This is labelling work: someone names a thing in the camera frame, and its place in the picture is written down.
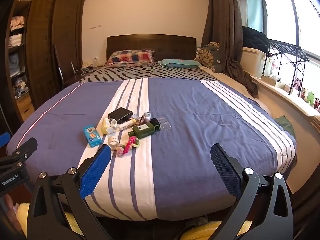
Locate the white tape roll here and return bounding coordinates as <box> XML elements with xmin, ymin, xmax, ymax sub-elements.
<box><xmin>107</xmin><ymin>136</ymin><xmax>119</xmax><ymax>151</ymax></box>

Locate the brown curtain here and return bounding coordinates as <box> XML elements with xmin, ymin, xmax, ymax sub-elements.
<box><xmin>202</xmin><ymin>0</ymin><xmax>258</xmax><ymax>98</ymax></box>

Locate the dark wooden headboard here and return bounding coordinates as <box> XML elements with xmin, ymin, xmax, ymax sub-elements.
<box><xmin>106</xmin><ymin>34</ymin><xmax>197</xmax><ymax>61</ymax></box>

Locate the black box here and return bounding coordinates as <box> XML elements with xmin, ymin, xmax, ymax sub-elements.
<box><xmin>108</xmin><ymin>107</ymin><xmax>133</xmax><ymax>124</ymax></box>

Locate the dark wooden wardrobe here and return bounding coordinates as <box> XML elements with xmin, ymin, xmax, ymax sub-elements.
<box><xmin>1</xmin><ymin>0</ymin><xmax>85</xmax><ymax>134</ymax></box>

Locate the blue wet wipes pack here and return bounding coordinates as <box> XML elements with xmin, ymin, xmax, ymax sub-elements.
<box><xmin>83</xmin><ymin>126</ymin><xmax>103</xmax><ymax>148</ymax></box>

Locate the black cylinder cap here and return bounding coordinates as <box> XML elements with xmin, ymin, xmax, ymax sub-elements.
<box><xmin>150</xmin><ymin>118</ymin><xmax>161</xmax><ymax>132</ymax></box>

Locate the pink knitted toy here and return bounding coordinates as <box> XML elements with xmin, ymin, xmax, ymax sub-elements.
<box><xmin>116</xmin><ymin>136</ymin><xmax>140</xmax><ymax>157</ymax></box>

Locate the zebra pattern bed sheet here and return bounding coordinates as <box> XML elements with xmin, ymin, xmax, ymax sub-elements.
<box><xmin>80</xmin><ymin>63</ymin><xmax>217</xmax><ymax>82</ymax></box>

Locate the dark green bottle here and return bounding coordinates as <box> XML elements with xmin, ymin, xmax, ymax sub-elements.
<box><xmin>128</xmin><ymin>122</ymin><xmax>156</xmax><ymax>140</ymax></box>

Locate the clear plastic packaging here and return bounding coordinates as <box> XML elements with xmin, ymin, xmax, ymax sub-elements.
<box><xmin>157</xmin><ymin>117</ymin><xmax>171</xmax><ymax>131</ymax></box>

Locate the black metal rack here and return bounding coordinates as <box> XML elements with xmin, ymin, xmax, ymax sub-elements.
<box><xmin>262</xmin><ymin>38</ymin><xmax>310</xmax><ymax>96</ymax></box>

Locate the white storage box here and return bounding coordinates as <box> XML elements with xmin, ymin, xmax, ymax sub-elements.
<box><xmin>240</xmin><ymin>47</ymin><xmax>266</xmax><ymax>78</ymax></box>

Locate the brown patterned cushion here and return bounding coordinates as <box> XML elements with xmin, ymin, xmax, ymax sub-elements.
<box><xmin>195</xmin><ymin>42</ymin><xmax>222</xmax><ymax>73</ymax></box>

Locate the brown striped ribbon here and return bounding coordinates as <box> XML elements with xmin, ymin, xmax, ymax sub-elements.
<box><xmin>137</xmin><ymin>112</ymin><xmax>152</xmax><ymax>125</ymax></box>

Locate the yellow lotion bottle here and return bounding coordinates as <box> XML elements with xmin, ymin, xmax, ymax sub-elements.
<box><xmin>101</xmin><ymin>118</ymin><xmax>113</xmax><ymax>135</ymax></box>

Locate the teal pillow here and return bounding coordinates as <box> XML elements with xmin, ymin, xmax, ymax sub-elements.
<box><xmin>157</xmin><ymin>59</ymin><xmax>201</xmax><ymax>68</ymax></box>

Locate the blue striped bed cover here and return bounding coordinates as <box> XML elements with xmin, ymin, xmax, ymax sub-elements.
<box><xmin>7</xmin><ymin>77</ymin><xmax>297</xmax><ymax>220</ymax></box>

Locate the plaid red blue pillow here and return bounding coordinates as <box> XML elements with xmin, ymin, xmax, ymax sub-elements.
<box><xmin>105</xmin><ymin>49</ymin><xmax>155</xmax><ymax>67</ymax></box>

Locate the white tube yellow cap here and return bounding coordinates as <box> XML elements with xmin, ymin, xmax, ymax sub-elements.
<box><xmin>117</xmin><ymin>119</ymin><xmax>137</xmax><ymax>131</ymax></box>

